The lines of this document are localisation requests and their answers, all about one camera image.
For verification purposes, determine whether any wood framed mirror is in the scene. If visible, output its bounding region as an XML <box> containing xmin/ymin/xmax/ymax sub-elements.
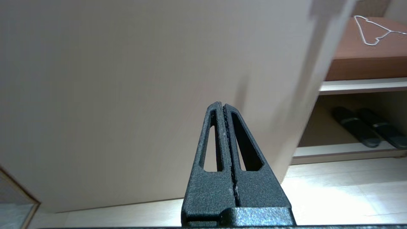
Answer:
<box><xmin>0</xmin><ymin>168</ymin><xmax>41</xmax><ymax>229</ymax></box>

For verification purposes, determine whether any black slipper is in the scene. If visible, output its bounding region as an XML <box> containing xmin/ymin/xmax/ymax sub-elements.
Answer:
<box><xmin>332</xmin><ymin>106</ymin><xmax>382</xmax><ymax>148</ymax></box>
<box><xmin>357</xmin><ymin>108</ymin><xmax>407</xmax><ymax>150</ymax></box>

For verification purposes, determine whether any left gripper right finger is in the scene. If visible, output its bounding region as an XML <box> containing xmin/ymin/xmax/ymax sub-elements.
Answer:
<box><xmin>224</xmin><ymin>103</ymin><xmax>297</xmax><ymax>226</ymax></box>

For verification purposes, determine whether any beige door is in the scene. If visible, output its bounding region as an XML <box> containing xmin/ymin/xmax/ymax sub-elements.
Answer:
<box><xmin>0</xmin><ymin>0</ymin><xmax>357</xmax><ymax>213</ymax></box>

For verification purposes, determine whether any white wire hanger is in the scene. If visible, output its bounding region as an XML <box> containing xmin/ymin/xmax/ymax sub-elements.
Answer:
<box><xmin>354</xmin><ymin>15</ymin><xmax>407</xmax><ymax>46</ymax></box>

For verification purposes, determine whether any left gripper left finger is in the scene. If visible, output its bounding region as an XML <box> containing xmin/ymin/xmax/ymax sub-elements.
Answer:
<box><xmin>181</xmin><ymin>101</ymin><xmax>237</xmax><ymax>227</ymax></box>

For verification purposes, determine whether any brown shelf bench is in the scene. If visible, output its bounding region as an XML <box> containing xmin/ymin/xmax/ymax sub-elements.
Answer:
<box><xmin>290</xmin><ymin>16</ymin><xmax>407</xmax><ymax>165</ymax></box>

